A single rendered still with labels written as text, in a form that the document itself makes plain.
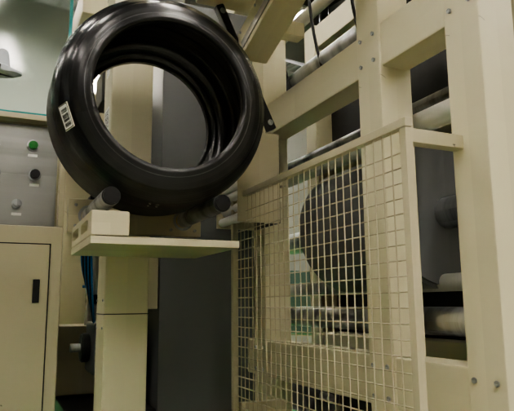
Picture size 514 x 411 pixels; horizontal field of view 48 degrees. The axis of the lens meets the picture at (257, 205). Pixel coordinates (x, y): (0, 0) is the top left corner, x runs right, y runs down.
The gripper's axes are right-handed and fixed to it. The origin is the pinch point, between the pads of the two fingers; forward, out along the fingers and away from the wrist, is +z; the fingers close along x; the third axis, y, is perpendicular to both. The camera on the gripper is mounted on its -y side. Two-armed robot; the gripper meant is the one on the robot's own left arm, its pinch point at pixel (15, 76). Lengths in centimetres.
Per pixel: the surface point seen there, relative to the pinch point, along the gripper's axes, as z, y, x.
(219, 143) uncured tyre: 59, 0, 15
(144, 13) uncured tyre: 26.2, 20.0, -11.4
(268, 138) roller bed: 77, 7, 20
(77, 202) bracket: 21.7, -23.9, 24.1
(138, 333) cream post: 45, -59, 27
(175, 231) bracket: 51, -27, 24
